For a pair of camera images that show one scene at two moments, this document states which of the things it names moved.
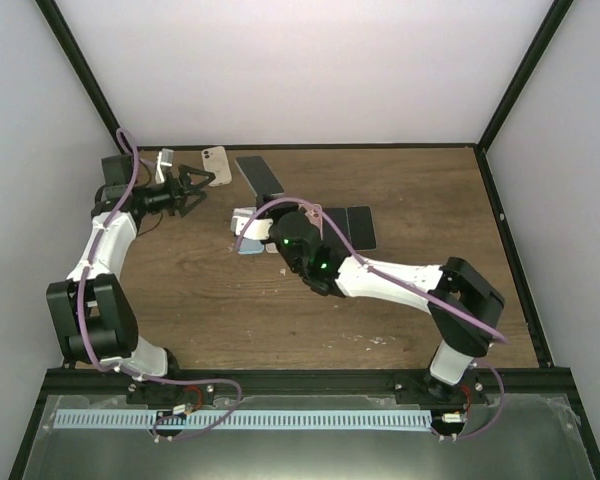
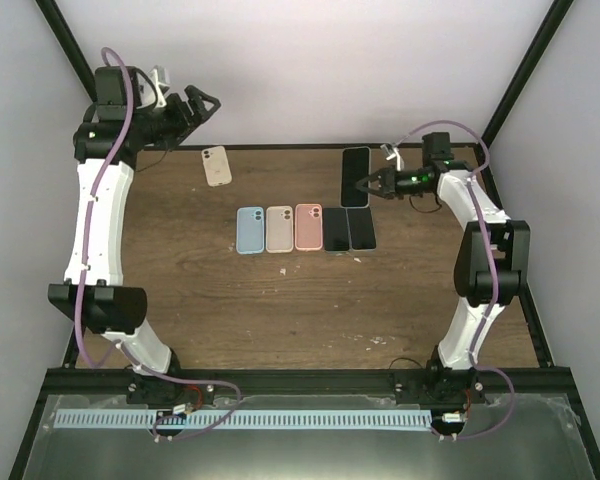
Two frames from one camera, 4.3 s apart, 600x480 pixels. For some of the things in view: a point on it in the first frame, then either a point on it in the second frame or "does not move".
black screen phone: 339,216 does not move
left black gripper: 178,196 → 182,123
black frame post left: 62,33 does not move
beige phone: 215,161 does not move
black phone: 361,227 does not move
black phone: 259,176 → 355,166
